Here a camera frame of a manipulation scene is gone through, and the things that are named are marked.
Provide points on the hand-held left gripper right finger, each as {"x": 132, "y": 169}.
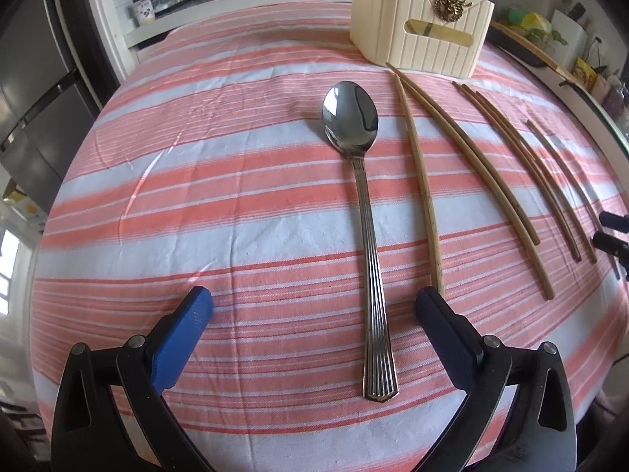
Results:
{"x": 440, "y": 324}

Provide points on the dark refrigerator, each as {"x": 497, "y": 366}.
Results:
{"x": 39, "y": 83}

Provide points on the white knife block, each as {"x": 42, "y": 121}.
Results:
{"x": 570, "y": 42}

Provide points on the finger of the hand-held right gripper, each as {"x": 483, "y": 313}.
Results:
{"x": 612, "y": 245}
{"x": 616, "y": 220}

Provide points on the plastic bag with produce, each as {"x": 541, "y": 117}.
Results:
{"x": 530, "y": 22}

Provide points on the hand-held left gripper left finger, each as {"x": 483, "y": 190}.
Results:
{"x": 189, "y": 324}

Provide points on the stainless steel spoon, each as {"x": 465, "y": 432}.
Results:
{"x": 350, "y": 118}

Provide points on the wooden cutting board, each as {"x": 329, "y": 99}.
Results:
{"x": 540, "y": 49}

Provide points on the pink cup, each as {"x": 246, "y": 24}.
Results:
{"x": 614, "y": 96}

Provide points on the yellow packet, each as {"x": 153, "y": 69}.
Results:
{"x": 585, "y": 73}

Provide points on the cream ribbed utensil holder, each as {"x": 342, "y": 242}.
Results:
{"x": 393, "y": 19}

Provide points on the pink striped tablecloth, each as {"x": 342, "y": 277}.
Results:
{"x": 221, "y": 196}

